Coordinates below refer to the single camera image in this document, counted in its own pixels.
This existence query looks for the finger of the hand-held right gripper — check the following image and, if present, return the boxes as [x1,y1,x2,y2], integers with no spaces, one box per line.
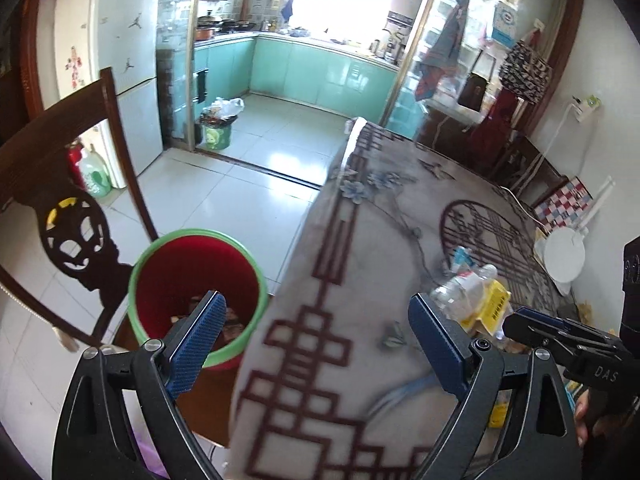
[502,314,573,361]
[515,307,622,343]

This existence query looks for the dark wooden sideboard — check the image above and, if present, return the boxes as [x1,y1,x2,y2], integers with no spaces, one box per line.
[417,99,501,171]

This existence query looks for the person's right hand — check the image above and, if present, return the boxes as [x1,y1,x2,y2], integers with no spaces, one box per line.
[574,390,601,447]

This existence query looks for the white blue packet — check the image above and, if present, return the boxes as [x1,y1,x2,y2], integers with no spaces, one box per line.
[452,246,476,274]

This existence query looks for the patterned tablecloth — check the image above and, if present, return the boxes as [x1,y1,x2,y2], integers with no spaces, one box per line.
[227,117,640,480]

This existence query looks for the white round fan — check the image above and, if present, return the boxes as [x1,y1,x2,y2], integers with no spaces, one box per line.
[542,175,614,284]

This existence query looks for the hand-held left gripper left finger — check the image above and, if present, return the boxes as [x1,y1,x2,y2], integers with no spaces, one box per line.
[51,290,227,480]

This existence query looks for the blue white box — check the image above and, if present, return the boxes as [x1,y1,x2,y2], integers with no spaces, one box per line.
[492,0,521,44]

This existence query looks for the dark wooden carved chair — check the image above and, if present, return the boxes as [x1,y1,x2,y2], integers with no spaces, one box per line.
[0,67,236,448]

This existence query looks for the countertop appliance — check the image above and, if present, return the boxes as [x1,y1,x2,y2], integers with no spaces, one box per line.
[382,17,414,64]

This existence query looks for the clear plastic water bottle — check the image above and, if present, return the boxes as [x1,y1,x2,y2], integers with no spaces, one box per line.
[431,264,500,322]

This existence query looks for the white refrigerator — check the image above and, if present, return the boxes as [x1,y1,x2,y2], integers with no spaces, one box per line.
[37,0,166,191]

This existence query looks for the blue red hanging apron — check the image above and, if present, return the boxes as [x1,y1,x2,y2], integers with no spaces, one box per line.
[415,0,474,101]

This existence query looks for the teal kitchen cabinets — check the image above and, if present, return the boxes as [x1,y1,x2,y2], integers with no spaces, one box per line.
[192,32,401,111]

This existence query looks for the black white patterned bag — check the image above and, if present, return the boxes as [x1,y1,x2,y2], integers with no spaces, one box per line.
[500,40,554,99]

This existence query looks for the white cable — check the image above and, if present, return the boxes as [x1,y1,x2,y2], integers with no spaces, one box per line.
[519,102,577,202]

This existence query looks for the yellow plastic basket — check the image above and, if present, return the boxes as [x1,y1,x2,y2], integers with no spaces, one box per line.
[460,280,512,332]

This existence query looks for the white plastic bag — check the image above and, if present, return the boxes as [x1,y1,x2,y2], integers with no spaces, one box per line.
[210,97,246,119]

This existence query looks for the small green bin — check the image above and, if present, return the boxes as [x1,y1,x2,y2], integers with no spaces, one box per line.
[200,117,234,150]

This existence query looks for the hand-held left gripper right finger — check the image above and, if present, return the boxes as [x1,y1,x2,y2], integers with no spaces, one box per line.
[407,292,583,480]

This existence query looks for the green detergent bottle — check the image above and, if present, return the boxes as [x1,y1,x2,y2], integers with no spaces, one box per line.
[80,146,114,199]

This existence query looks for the crumpled brown wrapper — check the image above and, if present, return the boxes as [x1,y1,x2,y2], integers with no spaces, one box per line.
[220,307,252,342]

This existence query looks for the red bucket with green rim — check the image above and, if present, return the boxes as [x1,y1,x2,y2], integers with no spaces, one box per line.
[127,228,271,372]

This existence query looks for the yellow plastic container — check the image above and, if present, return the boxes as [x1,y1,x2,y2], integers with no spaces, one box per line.
[46,199,77,227]

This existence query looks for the white wall outlet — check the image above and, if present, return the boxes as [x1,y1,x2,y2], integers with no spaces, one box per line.
[572,95,604,122]

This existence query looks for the red fire extinguisher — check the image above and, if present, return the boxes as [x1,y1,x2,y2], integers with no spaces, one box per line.
[66,141,89,191]

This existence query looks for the red cloth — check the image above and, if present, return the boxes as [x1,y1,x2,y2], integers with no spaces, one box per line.
[470,87,526,149]

